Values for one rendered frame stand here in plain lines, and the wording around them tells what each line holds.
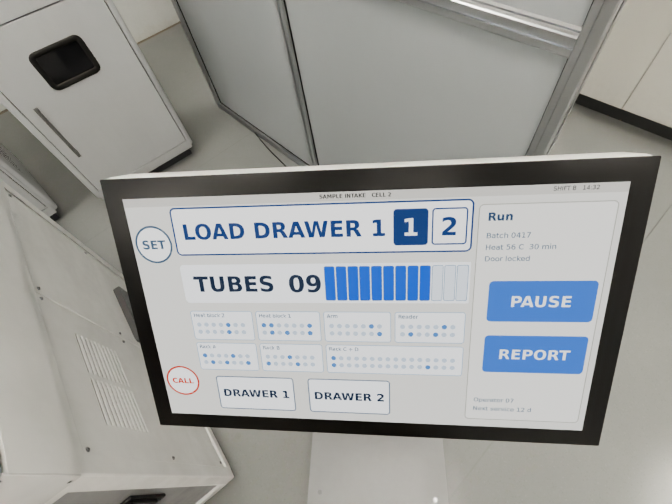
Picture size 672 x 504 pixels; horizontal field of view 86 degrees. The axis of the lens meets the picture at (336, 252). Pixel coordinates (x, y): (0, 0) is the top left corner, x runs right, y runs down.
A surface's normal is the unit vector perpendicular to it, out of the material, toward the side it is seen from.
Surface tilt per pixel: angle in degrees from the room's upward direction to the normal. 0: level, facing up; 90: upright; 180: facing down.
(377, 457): 3
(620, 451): 0
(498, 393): 50
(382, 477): 3
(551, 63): 90
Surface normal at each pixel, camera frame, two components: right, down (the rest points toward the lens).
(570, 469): -0.11, -0.53
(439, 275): -0.11, 0.31
